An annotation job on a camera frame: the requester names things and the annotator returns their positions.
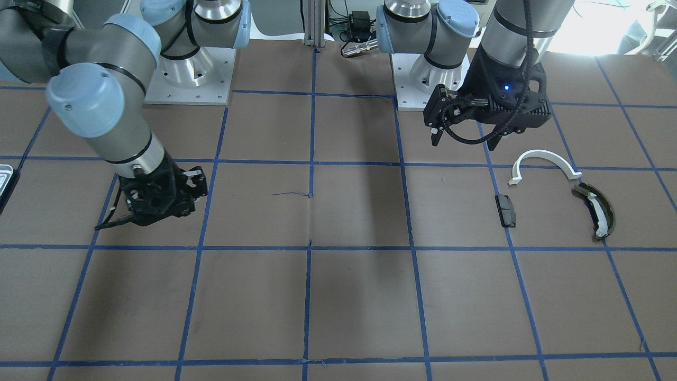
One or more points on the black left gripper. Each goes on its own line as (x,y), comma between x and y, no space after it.
(482,75)

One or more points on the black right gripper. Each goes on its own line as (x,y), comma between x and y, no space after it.
(182,193)

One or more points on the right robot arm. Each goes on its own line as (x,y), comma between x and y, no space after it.
(97,79)

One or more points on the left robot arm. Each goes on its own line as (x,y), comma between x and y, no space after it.
(442,33)

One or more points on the ribbed metal tray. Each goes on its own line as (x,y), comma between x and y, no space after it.
(7,178)

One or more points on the black brake pad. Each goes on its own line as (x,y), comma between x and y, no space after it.
(506,211)

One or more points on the dark brake shoe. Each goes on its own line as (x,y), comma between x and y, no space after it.
(600,208)

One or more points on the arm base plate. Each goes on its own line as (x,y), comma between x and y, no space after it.
(415,79)
(203,79)

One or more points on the aluminium frame post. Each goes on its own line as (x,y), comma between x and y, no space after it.
(314,15)

